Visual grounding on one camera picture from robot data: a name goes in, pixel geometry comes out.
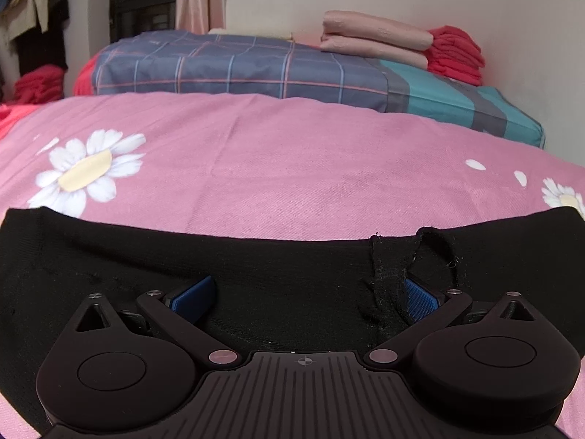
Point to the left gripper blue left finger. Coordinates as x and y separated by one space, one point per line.
177 314

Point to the folded red blanket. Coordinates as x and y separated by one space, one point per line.
455 55

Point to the hanging clothes rack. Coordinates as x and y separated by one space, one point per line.
35 30

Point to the lower pink rolled pillow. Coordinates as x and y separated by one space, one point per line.
372 50

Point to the pink floral bed sheet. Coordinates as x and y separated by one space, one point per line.
251 166

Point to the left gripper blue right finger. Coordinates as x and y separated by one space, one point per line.
431 310

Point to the blue plaid teal quilt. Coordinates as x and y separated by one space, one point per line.
182 62

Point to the red fleece blanket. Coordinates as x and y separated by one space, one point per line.
12 113

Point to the black pants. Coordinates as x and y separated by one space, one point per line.
270 294

